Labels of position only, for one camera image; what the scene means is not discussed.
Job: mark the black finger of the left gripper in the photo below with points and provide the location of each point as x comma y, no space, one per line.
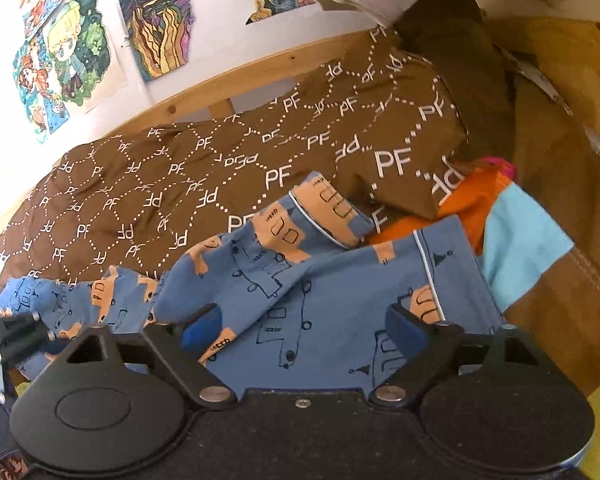
21,336

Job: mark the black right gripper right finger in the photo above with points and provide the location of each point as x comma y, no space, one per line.
429,352

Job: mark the blue patterned pyjama pants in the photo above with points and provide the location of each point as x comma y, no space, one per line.
303,302

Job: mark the wooden bed frame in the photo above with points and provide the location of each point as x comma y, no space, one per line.
215,93

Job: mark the cartoon character poster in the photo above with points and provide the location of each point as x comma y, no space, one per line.
67,64

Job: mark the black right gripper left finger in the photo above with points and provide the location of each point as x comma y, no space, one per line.
177,348

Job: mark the colourful art poster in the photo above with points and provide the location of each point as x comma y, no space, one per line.
159,33

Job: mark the brown orange blue striped cloth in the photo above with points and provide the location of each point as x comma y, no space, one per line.
541,252

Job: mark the brown PF patterned blanket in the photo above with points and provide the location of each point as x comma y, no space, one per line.
396,124

